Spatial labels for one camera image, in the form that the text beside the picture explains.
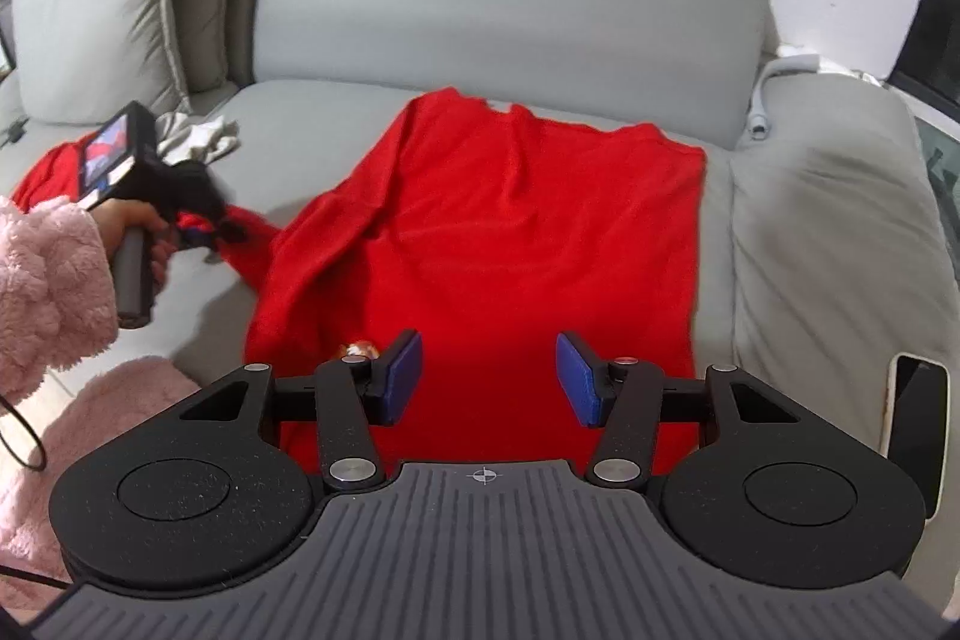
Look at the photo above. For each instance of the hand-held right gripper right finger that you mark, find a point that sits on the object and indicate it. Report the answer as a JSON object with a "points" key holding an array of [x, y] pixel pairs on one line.
{"points": [[581, 381]]}

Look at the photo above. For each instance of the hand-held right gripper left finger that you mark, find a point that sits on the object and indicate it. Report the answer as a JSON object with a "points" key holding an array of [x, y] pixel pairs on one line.
{"points": [[401, 377]]}

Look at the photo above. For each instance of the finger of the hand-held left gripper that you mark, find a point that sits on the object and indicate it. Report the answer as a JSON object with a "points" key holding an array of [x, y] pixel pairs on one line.
{"points": [[234, 226], [196, 233]]}

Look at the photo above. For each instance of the red sweater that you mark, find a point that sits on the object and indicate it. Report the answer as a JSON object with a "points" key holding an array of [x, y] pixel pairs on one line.
{"points": [[487, 250]]}

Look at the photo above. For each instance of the person's left hand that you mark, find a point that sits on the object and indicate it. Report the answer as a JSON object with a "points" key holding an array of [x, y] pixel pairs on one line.
{"points": [[127, 216]]}

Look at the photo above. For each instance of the light grey crumpled cloth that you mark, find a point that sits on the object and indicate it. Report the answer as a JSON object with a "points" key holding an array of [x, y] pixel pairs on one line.
{"points": [[199, 136]]}

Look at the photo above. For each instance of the small black object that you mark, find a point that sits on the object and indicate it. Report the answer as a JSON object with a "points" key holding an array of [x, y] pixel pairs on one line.
{"points": [[13, 130]]}

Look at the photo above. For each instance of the pink fluffy robe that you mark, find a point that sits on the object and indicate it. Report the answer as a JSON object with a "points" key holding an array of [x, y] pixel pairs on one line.
{"points": [[90, 415]]}

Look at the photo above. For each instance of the grey fabric sofa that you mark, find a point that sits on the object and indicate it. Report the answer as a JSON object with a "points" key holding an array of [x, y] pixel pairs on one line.
{"points": [[487, 10]]}

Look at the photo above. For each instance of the smartphone in beige case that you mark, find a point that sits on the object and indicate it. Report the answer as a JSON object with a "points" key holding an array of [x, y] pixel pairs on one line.
{"points": [[916, 430]]}

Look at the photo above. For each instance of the glass side table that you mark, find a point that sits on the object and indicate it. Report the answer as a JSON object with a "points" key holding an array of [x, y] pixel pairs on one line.
{"points": [[939, 175]]}

